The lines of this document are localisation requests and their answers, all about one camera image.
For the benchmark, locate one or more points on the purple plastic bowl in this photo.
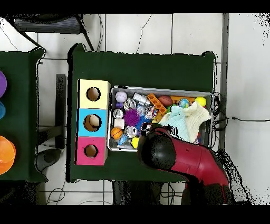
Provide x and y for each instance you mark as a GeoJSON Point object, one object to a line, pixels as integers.
{"type": "Point", "coordinates": [2, 84]}

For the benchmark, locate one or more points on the mint waffle cloth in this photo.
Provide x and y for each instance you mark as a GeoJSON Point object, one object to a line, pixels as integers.
{"type": "Point", "coordinates": [175, 122]}

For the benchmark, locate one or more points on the purple spiky rubber ball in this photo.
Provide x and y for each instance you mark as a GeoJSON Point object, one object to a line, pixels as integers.
{"type": "Point", "coordinates": [131, 117]}

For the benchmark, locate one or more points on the black upright panel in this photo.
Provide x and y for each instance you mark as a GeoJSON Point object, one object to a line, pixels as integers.
{"type": "Point", "coordinates": [60, 105]}

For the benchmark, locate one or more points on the dark green table cloth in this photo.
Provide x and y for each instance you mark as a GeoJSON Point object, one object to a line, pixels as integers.
{"type": "Point", "coordinates": [137, 69]}

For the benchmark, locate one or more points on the globe print ball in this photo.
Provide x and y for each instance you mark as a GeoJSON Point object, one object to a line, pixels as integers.
{"type": "Point", "coordinates": [184, 103]}

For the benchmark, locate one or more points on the orange plastic bowl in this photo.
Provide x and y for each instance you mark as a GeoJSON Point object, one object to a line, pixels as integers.
{"type": "Point", "coordinates": [6, 154]}

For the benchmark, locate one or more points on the shallow silver mesh bin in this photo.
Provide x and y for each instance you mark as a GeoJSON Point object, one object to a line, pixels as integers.
{"type": "Point", "coordinates": [126, 89]}

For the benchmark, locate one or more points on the orange plastic building brick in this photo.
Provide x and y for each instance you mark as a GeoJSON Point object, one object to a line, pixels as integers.
{"type": "Point", "coordinates": [157, 103]}

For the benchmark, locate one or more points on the white toy baseball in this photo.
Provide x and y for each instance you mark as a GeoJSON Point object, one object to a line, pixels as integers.
{"type": "Point", "coordinates": [121, 96]}

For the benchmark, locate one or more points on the black chair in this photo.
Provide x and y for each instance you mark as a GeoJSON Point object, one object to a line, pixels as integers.
{"type": "Point", "coordinates": [46, 25]}

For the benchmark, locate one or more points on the plain yellow ball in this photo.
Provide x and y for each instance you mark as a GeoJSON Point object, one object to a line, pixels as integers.
{"type": "Point", "coordinates": [200, 101]}

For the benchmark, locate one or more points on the silver metal fitting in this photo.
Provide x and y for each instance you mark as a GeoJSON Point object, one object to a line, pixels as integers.
{"type": "Point", "coordinates": [141, 98]}

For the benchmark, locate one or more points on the orange toy basketball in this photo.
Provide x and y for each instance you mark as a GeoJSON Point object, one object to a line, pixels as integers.
{"type": "Point", "coordinates": [116, 133]}

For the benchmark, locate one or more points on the blue plastic bowl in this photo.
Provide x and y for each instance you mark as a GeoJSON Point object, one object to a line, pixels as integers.
{"type": "Point", "coordinates": [2, 109]}

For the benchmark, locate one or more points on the dark green side-table cloth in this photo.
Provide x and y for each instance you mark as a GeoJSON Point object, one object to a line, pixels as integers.
{"type": "Point", "coordinates": [19, 105]}

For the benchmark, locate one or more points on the wooden box with three holes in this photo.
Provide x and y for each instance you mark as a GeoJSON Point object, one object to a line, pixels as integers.
{"type": "Point", "coordinates": [84, 103]}

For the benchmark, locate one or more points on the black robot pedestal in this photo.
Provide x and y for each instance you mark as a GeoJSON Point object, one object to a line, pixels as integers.
{"type": "Point", "coordinates": [135, 192]}

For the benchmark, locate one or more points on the brown toy football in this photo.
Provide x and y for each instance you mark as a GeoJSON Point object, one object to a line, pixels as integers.
{"type": "Point", "coordinates": [165, 100]}

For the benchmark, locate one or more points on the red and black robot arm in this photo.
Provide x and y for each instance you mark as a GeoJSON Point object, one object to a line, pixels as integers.
{"type": "Point", "coordinates": [189, 158]}

